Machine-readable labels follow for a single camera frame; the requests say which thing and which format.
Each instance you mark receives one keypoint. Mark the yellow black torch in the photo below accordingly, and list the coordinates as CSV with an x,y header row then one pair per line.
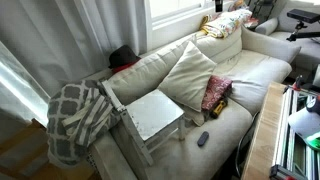
x,y
219,108

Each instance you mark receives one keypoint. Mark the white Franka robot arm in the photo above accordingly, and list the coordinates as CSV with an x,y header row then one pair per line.
x,y
305,123

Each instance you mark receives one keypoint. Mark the cream pillow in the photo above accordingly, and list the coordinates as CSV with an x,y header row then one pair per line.
x,y
186,80

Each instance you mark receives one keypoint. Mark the red cloth under hat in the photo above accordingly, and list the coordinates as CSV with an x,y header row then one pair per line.
x,y
121,68

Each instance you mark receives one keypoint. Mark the black hat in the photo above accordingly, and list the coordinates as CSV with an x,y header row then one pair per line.
x,y
122,55

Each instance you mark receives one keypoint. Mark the red white patterned cushion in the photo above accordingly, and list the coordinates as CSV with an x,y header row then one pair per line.
x,y
215,90

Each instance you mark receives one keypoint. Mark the black remote control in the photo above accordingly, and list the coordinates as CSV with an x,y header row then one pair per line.
x,y
203,138

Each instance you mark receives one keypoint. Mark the beige fabric sofa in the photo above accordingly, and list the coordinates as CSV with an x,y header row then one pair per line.
x,y
173,160

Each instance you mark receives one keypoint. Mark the white framed window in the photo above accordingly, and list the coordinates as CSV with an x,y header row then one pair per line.
x,y
166,6

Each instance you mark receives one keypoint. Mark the floral blanket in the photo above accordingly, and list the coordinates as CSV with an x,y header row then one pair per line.
x,y
226,21

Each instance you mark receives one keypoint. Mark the grey white patterned blanket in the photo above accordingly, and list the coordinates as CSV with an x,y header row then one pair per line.
x,y
66,110

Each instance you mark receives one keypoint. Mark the light wooden table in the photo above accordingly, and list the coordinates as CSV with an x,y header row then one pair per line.
x,y
263,133

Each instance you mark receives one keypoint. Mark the white curtain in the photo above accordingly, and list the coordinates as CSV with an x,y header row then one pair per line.
x,y
50,33

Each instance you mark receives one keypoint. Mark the grey armchair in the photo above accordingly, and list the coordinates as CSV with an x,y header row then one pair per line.
x,y
266,26

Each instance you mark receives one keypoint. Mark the black camera on stand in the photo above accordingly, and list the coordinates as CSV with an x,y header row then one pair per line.
x,y
301,15

